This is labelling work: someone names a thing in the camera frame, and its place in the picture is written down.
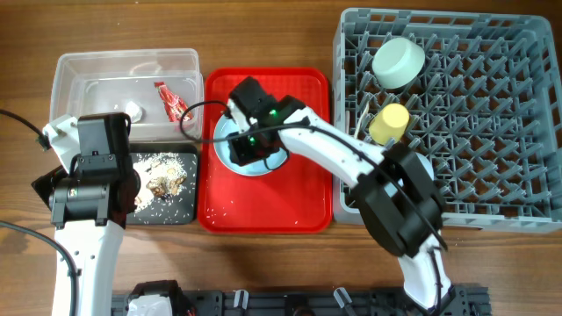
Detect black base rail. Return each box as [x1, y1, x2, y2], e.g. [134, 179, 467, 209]
[112, 280, 491, 316]

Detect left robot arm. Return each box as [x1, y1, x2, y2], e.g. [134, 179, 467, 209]
[32, 112, 141, 315]

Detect grey dishwasher rack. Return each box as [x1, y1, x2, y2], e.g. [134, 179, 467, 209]
[333, 8, 561, 233]

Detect white tissue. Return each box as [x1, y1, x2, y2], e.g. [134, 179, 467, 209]
[125, 101, 143, 123]

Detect black tray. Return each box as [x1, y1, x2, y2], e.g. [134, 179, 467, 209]
[126, 142, 198, 225]

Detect rice and food scraps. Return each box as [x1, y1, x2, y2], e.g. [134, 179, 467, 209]
[133, 153, 187, 212]

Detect red serving tray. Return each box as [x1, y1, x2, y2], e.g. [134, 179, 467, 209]
[198, 68, 333, 233]

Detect light blue bowl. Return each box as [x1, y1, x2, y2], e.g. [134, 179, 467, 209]
[416, 153, 435, 180]

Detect red snack wrapper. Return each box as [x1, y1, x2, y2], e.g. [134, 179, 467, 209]
[154, 82, 188, 123]

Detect mint green bowl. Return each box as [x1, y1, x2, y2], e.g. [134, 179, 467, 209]
[372, 38, 425, 90]

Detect light blue plate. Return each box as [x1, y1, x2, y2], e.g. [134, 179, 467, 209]
[213, 116, 288, 176]

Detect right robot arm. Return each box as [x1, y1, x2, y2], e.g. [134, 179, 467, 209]
[227, 94, 451, 315]

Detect clear plastic bin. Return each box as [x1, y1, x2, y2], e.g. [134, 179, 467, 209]
[49, 48, 205, 142]

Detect white plastic fork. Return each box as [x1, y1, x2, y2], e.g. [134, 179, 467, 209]
[354, 103, 370, 139]

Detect yellow plastic cup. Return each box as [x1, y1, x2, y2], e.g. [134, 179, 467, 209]
[368, 104, 410, 145]

